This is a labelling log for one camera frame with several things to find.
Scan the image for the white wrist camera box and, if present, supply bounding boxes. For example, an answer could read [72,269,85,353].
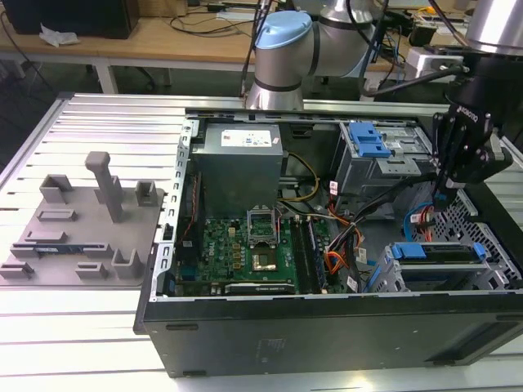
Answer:
[407,45,467,77]

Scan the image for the black open PC case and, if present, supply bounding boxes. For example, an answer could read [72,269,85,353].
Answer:
[133,106,523,379]

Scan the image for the green motherboard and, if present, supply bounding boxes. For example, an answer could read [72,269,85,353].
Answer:
[175,216,328,296]

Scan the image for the wooden desk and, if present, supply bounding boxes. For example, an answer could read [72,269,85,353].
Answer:
[0,7,471,95]

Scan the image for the yellow and black cable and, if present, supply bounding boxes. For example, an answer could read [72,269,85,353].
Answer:
[277,152,320,203]

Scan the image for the dark RAM stick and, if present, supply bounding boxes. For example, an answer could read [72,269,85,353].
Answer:
[290,218,315,293]

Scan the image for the grey power supply unit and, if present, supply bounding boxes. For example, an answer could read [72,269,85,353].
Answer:
[190,122,289,212]

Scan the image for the white crumpled plastic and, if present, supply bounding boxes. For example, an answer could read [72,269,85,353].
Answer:
[38,23,81,47]

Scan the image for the grey optical drive cage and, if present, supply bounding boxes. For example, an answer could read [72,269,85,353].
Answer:
[334,121,447,198]

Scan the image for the blue hanging cable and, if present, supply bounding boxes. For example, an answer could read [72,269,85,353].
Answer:
[383,30,409,85]

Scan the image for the CPU socket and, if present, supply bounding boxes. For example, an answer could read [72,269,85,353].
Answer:
[250,251,281,274]

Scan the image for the blue-green RAM stick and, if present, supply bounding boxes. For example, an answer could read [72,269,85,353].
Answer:
[34,243,83,255]

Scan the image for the RAM stick with blue label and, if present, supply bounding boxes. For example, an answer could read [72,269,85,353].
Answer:
[306,219,328,292]

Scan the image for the black camera cable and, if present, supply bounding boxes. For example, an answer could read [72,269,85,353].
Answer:
[361,64,471,99]

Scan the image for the black graphics card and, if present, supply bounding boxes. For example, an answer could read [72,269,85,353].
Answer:
[212,281,297,296]

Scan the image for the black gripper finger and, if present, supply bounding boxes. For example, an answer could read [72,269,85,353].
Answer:
[431,111,467,212]
[448,137,515,189]

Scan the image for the orange flat cable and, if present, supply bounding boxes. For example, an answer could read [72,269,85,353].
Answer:
[324,250,349,283]

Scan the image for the blue disk wire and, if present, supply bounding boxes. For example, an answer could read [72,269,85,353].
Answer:
[402,191,449,246]

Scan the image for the thin red and black wire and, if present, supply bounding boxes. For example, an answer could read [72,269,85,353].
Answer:
[182,171,204,238]

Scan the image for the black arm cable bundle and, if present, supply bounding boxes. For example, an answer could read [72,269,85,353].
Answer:
[239,0,273,97]

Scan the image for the black box on desk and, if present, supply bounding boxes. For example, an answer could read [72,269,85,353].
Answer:
[2,0,140,40]

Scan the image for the metal socket cover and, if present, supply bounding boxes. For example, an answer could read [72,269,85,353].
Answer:
[246,207,279,247]

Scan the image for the grey metal disk bay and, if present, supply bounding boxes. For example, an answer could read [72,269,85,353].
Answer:
[362,241,514,293]

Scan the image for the hard disk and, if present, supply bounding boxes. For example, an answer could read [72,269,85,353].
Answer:
[389,240,488,267]

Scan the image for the blue drive latch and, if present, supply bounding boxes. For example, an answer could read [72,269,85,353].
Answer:
[348,121,392,159]

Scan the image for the small black device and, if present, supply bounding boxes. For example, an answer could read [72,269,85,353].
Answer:
[409,20,436,47]

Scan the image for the grey parts rack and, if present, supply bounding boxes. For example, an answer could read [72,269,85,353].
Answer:
[0,150,168,289]

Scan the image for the white paper label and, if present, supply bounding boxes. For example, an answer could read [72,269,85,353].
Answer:
[360,78,380,99]

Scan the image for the red and yellow disk wire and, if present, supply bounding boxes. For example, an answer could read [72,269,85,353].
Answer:
[409,205,437,243]

